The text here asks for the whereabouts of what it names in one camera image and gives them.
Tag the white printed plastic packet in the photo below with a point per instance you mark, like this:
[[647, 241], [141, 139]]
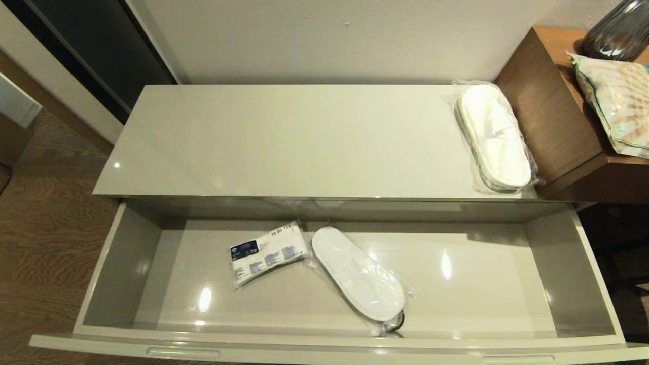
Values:
[[268, 253]]

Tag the cream glossy wide drawer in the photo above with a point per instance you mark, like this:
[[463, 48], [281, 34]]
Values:
[[304, 309]]

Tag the white slippers plastic wrap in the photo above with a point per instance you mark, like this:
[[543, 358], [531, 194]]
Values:
[[494, 134]]

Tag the cream glossy low cabinet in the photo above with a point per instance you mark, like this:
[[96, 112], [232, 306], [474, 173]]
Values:
[[304, 142]]

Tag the white slippers flat in plastic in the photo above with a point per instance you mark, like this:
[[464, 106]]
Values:
[[360, 276]]

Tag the brown wooden side table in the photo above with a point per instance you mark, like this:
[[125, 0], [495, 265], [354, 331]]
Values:
[[552, 116]]

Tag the dark glass door panel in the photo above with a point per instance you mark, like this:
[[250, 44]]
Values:
[[101, 45]]

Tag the patterned snack bag green trim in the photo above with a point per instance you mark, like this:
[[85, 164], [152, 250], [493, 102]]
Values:
[[621, 101]]

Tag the white furniture panel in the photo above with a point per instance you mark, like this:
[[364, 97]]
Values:
[[15, 104]]

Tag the dark ribbed glass vase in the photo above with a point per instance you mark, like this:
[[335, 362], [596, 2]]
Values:
[[618, 33]]

